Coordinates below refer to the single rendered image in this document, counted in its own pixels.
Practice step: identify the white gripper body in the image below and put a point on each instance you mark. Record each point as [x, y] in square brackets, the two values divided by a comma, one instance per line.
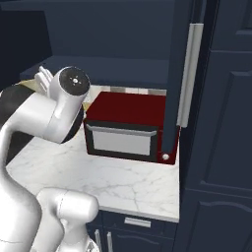
[43, 80]

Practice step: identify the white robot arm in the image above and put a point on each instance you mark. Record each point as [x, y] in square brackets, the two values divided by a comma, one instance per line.
[36, 114]

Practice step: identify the red toaster oven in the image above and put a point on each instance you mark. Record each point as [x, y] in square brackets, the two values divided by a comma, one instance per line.
[128, 108]

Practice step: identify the black glass toaster oven door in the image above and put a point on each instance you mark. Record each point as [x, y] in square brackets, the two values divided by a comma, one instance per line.
[121, 142]

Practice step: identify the dark blue open cupboard door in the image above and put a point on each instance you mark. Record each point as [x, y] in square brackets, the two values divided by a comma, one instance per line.
[175, 65]

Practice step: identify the white toaster oven knob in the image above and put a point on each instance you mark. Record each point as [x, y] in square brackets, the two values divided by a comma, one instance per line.
[165, 157]

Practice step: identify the dark blue base cupboard door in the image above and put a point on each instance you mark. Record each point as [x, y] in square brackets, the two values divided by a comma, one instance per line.
[141, 244]
[92, 234]

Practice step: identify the dark blue tall cupboard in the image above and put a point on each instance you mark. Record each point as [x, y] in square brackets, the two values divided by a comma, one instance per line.
[223, 131]

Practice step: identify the dark blue drawer front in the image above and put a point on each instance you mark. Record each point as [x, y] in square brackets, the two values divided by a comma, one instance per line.
[160, 226]

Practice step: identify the dark blue wall cupboard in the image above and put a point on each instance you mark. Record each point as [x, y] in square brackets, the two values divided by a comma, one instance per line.
[108, 42]

